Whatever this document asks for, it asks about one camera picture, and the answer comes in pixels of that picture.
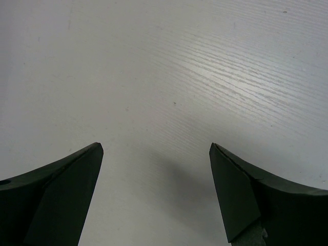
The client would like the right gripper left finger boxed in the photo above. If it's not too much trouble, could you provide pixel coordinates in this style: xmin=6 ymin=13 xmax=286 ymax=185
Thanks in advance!
xmin=1 ymin=142 xmax=104 ymax=245

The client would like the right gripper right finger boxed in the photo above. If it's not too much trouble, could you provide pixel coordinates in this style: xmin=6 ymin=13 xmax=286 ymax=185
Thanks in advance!
xmin=209 ymin=143 xmax=327 ymax=245

